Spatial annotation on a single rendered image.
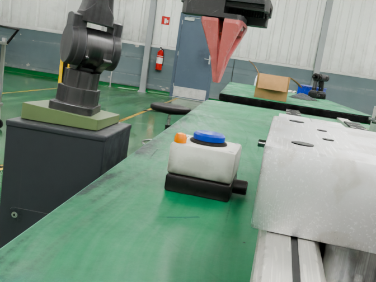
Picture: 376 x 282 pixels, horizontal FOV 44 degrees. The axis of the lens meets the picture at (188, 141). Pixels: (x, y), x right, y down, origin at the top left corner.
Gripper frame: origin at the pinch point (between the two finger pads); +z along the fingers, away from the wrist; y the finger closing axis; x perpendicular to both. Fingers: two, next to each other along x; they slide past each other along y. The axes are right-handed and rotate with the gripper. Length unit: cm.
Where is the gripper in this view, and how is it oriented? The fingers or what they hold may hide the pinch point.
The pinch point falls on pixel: (217, 75)
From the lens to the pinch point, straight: 57.1
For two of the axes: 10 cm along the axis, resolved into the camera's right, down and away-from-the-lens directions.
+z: -1.5, 9.8, 1.7
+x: 2.3, -1.3, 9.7
